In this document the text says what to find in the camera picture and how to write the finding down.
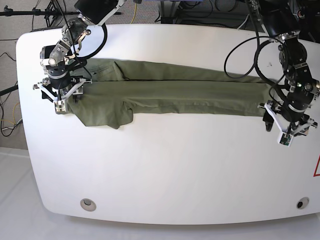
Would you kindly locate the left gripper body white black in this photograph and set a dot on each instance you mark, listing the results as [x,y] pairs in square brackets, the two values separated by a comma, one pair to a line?
[284,119]

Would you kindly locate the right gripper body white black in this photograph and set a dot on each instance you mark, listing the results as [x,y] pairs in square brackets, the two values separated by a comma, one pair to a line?
[64,90]

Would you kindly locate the olive green T-shirt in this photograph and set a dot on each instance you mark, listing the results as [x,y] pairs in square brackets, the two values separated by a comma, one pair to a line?
[122,88]

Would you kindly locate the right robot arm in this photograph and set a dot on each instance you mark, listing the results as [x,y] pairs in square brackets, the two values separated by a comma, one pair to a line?
[59,60]

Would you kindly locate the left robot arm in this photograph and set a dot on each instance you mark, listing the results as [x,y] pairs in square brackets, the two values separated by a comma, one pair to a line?
[299,90]

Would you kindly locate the black stand leg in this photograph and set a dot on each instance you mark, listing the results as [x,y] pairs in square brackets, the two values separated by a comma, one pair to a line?
[9,90]

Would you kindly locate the red triangle sticker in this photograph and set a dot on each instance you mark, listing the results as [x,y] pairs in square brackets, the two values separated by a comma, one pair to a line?
[317,169]

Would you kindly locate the right table grommet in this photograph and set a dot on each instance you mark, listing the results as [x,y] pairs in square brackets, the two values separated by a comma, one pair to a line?
[303,203]

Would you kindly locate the table grommet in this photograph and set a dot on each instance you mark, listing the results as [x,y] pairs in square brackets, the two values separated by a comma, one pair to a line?
[303,203]
[88,205]

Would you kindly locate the black tripod bar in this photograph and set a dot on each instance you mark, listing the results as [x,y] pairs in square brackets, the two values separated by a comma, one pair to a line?
[9,12]

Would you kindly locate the left table grommet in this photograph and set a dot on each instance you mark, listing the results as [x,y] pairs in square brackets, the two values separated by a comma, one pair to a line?
[88,205]

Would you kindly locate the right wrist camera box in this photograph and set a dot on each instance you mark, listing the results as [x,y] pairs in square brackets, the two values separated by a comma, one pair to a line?
[61,107]

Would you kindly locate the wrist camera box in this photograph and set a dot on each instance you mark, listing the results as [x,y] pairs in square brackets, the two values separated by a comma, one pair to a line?
[61,107]
[285,139]

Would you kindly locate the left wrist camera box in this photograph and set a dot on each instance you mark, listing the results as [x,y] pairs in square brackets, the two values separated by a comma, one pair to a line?
[285,139]

